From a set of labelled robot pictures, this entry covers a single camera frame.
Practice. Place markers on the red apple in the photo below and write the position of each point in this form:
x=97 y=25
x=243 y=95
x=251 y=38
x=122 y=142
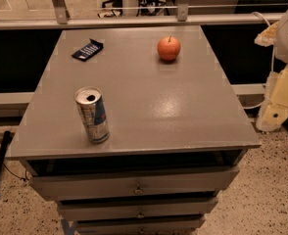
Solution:
x=168 y=48

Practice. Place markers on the grey metal railing frame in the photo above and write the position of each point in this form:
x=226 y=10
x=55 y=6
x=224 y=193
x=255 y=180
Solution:
x=61 y=14

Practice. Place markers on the black office chair base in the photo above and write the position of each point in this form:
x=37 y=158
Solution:
x=131 y=2

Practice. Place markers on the top grey drawer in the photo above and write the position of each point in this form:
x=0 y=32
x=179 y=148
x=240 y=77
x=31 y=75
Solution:
x=135 y=183

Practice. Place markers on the middle grey drawer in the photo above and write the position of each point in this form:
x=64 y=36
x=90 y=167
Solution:
x=138 y=209

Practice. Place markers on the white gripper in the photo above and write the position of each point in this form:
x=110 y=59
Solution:
x=274 y=110

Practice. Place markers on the grey drawer cabinet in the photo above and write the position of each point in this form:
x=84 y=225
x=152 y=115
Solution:
x=161 y=115

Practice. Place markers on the silver blue redbull can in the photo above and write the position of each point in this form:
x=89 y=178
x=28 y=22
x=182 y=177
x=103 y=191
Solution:
x=91 y=109

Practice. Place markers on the grey drawer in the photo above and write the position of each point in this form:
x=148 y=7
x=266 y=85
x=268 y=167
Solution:
x=135 y=183
x=138 y=209
x=136 y=226

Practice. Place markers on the bottom grey drawer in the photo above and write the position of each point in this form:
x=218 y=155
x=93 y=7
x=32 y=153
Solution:
x=136 y=226

